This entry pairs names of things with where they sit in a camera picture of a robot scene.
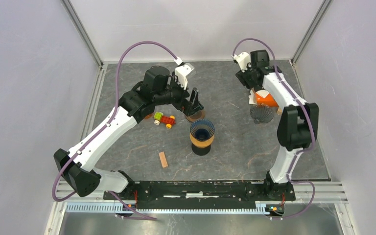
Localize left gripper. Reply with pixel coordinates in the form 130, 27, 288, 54
154, 73, 204, 117

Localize blue ribbed plastic dripper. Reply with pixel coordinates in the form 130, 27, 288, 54
190, 119, 215, 141

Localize light wooden ring holder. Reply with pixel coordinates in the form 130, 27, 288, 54
189, 135, 215, 149

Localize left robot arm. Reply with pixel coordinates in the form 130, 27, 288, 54
53, 63, 204, 200

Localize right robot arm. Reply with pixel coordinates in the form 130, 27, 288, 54
232, 50, 319, 200

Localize orange black coffee filter box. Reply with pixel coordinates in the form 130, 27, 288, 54
249, 88, 278, 107

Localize clear smoky ribbed dripper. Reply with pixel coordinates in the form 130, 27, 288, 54
249, 104, 274, 124

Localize colourful toy brick car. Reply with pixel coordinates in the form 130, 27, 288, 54
153, 112, 176, 129

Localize small wooden block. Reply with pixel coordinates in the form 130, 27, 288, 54
159, 152, 168, 168

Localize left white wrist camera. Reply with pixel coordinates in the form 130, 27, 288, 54
174, 57, 195, 90

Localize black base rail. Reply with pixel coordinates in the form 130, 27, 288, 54
117, 180, 296, 210

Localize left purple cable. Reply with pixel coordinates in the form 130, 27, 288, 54
51, 41, 184, 202

